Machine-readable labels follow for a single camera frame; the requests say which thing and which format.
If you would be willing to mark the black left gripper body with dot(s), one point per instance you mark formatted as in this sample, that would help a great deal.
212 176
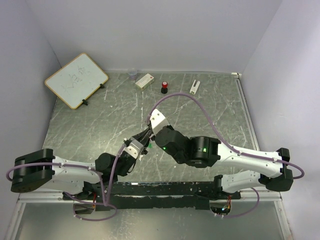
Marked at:
127 141

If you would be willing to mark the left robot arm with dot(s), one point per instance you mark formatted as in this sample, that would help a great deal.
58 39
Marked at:
41 169

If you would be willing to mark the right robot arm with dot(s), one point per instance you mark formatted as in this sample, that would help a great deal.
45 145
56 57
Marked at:
260 169

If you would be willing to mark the red and black stamp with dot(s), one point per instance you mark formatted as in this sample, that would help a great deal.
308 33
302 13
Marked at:
164 87

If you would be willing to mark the white cardboard box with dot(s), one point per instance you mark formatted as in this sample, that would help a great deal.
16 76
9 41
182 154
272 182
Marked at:
145 81

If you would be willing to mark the small clear plastic cup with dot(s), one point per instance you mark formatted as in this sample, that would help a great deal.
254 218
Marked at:
133 73

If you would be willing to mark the white stapler remover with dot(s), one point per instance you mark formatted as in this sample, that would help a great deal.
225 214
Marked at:
194 88

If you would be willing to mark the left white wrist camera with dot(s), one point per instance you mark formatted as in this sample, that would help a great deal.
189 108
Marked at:
133 148

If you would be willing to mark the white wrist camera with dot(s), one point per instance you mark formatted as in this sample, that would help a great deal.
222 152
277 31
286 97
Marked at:
158 121
133 148

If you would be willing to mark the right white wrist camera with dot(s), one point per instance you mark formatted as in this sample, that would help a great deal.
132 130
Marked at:
158 121

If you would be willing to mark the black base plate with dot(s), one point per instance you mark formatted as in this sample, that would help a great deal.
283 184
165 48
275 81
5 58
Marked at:
164 195

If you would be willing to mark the white board with wooden frame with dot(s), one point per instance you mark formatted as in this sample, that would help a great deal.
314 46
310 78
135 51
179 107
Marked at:
75 82

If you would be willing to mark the aluminium rail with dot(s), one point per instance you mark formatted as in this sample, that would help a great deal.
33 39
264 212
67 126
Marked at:
55 196

